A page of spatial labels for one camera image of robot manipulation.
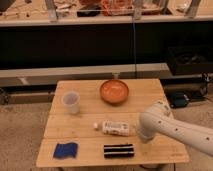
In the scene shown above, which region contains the orange bowl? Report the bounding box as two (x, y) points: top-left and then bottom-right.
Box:
(100, 79), (129, 104)

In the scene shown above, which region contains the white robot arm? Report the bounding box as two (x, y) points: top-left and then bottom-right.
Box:
(138, 101), (213, 157)

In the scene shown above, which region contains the translucent plastic cup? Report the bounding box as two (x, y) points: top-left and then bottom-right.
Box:
(61, 91), (80, 114)

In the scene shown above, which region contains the black box on floor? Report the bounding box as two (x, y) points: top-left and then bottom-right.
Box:
(166, 45), (213, 75)

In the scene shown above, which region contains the blue cloth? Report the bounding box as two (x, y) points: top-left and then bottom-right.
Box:
(53, 142), (78, 159)

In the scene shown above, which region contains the dark blue floor object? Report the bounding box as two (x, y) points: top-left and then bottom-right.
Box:
(169, 92), (189, 108)

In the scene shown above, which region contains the black white striped eraser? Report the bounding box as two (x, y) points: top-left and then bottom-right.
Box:
(104, 144), (134, 158)

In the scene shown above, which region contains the white lying bottle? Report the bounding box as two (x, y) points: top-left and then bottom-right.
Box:
(93, 121), (134, 136)

